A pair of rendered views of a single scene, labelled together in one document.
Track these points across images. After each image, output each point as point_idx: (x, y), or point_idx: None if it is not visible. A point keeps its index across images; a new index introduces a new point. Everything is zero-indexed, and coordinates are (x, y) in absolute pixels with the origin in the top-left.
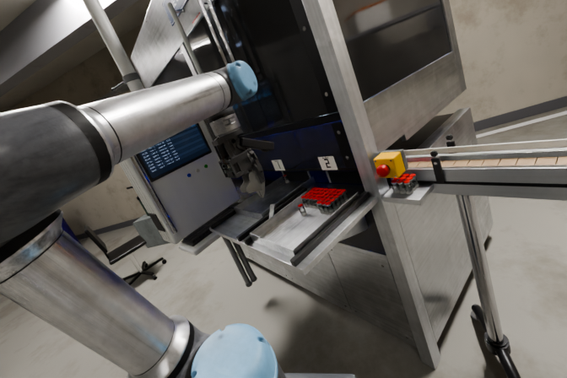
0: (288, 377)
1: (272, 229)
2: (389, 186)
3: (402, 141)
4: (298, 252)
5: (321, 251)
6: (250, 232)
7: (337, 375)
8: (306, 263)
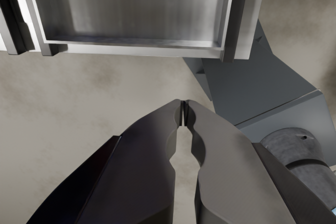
0: (262, 123)
1: None
2: None
3: None
4: (227, 40)
5: (261, 0)
6: (12, 18)
7: (308, 102)
8: (246, 43)
